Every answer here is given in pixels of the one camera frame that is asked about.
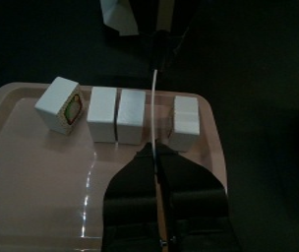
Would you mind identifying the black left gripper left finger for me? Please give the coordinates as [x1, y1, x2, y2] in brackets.
[101, 142, 163, 252]

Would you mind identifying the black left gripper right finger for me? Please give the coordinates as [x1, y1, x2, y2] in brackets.
[156, 143, 242, 252]

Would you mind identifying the white blade paring knife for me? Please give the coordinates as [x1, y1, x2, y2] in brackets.
[148, 29, 176, 157]

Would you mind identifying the white knife holder block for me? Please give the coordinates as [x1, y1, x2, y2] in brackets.
[99, 0, 139, 36]

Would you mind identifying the pink plastic tray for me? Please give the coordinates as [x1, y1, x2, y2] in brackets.
[0, 82, 228, 252]

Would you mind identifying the plain white toy block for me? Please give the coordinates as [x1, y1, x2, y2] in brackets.
[87, 86, 117, 144]
[168, 94, 200, 153]
[115, 88, 148, 146]

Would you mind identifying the white block with sushi print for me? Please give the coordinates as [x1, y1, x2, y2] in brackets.
[34, 76, 88, 136]

